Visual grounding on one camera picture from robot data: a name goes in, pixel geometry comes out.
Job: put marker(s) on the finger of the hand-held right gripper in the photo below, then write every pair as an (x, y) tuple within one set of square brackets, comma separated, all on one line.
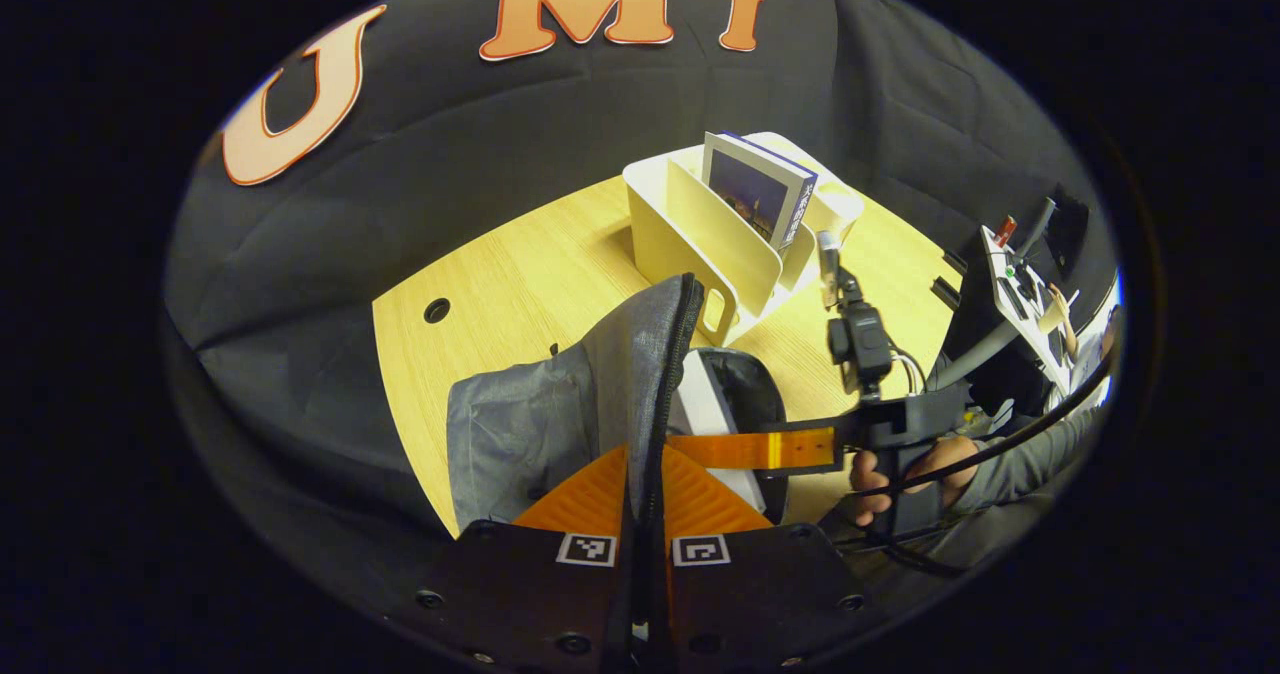
[(740, 451)]

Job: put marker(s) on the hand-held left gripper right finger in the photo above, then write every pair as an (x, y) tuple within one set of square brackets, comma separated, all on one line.
[(770, 594)]

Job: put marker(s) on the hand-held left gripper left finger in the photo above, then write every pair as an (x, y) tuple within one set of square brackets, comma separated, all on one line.
[(520, 594)]

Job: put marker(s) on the grey portrait cover book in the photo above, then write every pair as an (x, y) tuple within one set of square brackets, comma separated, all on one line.
[(705, 399)]

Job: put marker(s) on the grey schoolbag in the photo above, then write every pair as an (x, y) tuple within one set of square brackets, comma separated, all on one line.
[(520, 424)]

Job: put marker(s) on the blue cover book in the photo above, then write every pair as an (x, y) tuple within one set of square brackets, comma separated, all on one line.
[(750, 194)]

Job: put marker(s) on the white bookshelf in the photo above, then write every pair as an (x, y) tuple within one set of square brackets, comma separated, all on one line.
[(700, 244)]

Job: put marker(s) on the white side desk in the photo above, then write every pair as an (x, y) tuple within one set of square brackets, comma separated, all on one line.
[(992, 254)]

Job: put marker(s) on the black monitor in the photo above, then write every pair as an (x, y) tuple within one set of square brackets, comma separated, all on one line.
[(1068, 229)]

